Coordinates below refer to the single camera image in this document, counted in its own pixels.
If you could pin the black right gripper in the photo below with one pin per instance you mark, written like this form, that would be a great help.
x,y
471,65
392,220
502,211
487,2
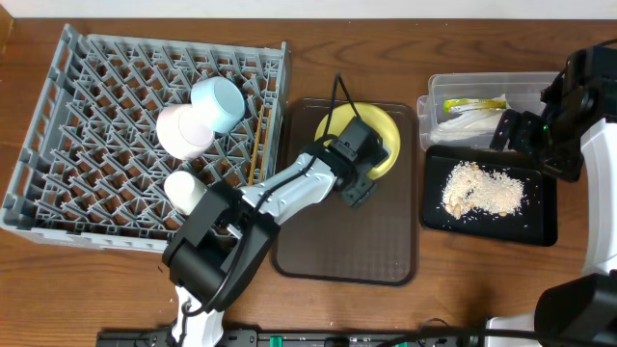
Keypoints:
x,y
525,123

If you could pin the green yellow snack wrapper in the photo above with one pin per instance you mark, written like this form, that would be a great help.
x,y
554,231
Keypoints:
x,y
459,106

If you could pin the yellow plate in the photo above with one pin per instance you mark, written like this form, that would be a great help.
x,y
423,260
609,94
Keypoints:
x,y
376,118

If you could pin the leftover rice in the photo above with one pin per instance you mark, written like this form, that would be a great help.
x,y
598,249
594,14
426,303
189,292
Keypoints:
x,y
473,188

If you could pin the wooden chopstick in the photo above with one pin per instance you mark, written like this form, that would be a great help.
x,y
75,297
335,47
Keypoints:
x,y
263,165
256,146

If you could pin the light blue bowl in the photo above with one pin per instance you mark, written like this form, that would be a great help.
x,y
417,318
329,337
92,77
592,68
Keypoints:
x,y
219,103

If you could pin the white cup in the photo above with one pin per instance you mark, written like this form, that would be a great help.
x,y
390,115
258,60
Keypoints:
x,y
184,191

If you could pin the pink bowl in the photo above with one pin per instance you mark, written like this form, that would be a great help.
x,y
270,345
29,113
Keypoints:
x,y
181,132

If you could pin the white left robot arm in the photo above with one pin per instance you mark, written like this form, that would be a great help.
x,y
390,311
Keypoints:
x,y
215,254

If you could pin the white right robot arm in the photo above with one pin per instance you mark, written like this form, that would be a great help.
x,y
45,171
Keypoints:
x,y
582,309

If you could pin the black waste tray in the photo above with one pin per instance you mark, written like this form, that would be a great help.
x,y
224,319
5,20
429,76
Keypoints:
x,y
535,223

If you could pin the grey dishwasher rack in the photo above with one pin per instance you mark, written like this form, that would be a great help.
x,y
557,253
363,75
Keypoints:
x,y
90,173

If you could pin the brown plastic tray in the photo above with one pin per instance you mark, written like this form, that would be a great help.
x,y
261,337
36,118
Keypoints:
x,y
376,243

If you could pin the white crumpled napkin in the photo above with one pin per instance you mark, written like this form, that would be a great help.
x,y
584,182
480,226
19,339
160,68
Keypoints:
x,y
467,125

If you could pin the clear plastic bin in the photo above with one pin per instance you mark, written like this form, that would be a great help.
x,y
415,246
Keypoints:
x,y
520,89

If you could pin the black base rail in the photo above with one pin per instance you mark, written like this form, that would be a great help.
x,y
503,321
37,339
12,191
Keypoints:
x,y
252,338

